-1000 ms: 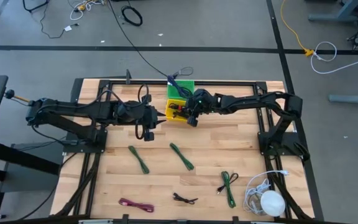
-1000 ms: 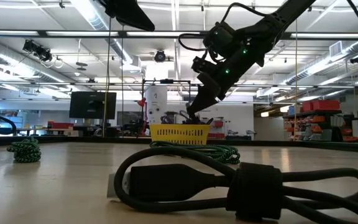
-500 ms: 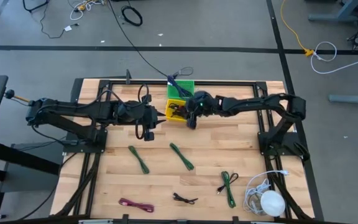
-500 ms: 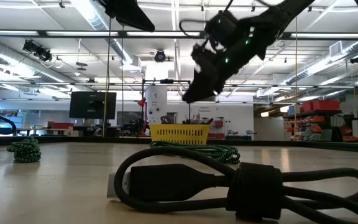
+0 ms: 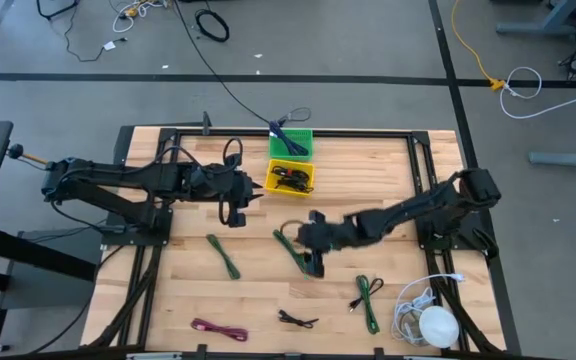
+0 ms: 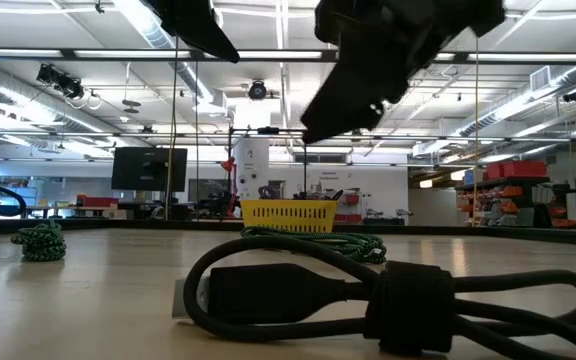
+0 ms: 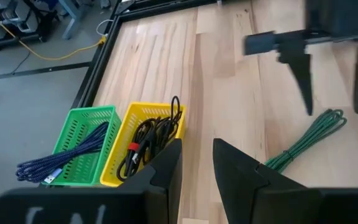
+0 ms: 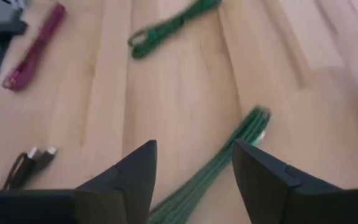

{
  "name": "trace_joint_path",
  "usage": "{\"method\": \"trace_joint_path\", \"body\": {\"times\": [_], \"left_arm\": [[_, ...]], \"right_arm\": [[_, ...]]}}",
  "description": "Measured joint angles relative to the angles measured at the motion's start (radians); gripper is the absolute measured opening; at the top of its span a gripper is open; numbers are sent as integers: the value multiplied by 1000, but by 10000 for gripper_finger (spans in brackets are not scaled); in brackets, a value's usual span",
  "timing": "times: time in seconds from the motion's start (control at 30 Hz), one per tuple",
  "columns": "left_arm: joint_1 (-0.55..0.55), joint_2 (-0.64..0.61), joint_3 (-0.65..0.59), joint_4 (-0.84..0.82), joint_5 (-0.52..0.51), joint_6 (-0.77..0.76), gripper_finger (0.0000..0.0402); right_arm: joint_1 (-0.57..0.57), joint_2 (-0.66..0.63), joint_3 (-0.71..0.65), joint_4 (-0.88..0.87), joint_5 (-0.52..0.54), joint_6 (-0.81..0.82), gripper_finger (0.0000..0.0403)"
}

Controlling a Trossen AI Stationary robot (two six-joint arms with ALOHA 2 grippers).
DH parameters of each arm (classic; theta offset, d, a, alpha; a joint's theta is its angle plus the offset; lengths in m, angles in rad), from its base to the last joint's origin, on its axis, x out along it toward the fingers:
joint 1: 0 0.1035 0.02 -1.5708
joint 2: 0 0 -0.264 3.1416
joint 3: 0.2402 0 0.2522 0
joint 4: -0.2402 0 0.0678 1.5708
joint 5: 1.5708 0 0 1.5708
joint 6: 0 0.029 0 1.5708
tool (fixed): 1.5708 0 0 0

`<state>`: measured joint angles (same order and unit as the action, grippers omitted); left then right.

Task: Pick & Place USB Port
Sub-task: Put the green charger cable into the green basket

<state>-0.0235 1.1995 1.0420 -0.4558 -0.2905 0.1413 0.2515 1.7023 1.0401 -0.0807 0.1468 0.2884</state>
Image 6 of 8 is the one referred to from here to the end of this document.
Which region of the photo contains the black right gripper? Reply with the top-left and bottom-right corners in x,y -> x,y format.
299,0 -> 507,146

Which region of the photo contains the green braided cable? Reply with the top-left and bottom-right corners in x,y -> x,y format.
9,219 -> 68,263
239,225 -> 388,265

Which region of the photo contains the thick black strapped USB cable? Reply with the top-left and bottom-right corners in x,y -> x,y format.
171,234 -> 576,360

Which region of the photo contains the overhead beam with light strips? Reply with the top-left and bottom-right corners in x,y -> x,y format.
0,47 -> 576,65

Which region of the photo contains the yellow plastic basket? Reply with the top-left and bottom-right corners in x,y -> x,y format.
240,198 -> 340,234

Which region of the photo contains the black monitor screen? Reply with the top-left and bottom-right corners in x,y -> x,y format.
111,146 -> 189,193

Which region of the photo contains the large red storage bin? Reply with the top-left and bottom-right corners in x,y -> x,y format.
486,160 -> 548,181

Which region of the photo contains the shelf with orange bins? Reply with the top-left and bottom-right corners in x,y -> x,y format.
455,159 -> 576,230

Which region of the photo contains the red box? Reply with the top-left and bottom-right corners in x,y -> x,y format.
76,194 -> 120,210

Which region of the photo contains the black overhead camera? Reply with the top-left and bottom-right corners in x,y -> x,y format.
247,79 -> 268,101

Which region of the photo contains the black hanging cable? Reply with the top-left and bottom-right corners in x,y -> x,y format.
165,29 -> 182,222
193,59 -> 202,221

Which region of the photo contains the black frame stand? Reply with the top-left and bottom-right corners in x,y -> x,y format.
226,126 -> 309,221

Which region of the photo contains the yellow hanging cord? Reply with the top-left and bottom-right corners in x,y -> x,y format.
471,37 -> 480,227

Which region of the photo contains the black rig-mounted camera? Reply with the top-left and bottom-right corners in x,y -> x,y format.
36,63 -> 87,101

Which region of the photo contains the black aluminium table frame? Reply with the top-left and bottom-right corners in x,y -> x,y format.
0,215 -> 576,247

